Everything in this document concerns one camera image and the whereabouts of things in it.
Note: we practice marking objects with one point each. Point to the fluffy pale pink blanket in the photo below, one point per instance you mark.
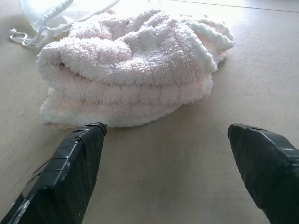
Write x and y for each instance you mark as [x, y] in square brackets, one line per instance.
[133, 74]

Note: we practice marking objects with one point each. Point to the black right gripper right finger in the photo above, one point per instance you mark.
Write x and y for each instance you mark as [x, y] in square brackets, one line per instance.
[268, 168]

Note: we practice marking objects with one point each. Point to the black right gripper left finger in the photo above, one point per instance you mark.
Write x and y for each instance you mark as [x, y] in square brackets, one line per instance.
[67, 172]

